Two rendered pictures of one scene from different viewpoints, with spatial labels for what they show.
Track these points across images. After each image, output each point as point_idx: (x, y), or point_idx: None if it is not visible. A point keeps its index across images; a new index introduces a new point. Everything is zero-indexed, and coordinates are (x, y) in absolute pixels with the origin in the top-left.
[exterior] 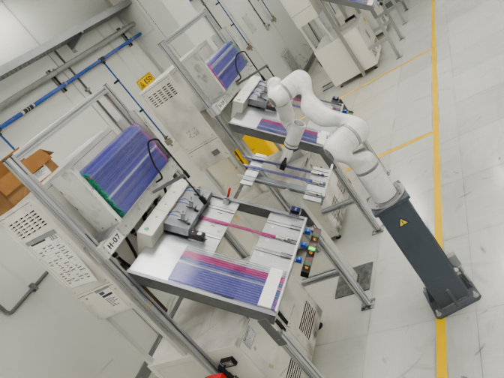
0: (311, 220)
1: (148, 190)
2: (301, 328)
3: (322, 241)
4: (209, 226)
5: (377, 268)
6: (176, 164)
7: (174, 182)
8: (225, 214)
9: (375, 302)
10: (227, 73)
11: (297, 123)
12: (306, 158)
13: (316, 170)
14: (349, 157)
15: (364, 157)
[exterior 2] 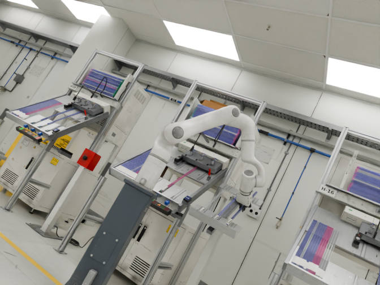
0: (182, 215)
1: (207, 139)
2: (135, 259)
3: (169, 230)
4: (188, 168)
5: None
6: (236, 154)
7: (223, 156)
8: (197, 176)
9: None
10: (372, 191)
11: (247, 171)
12: None
13: (234, 225)
14: (157, 135)
15: (156, 143)
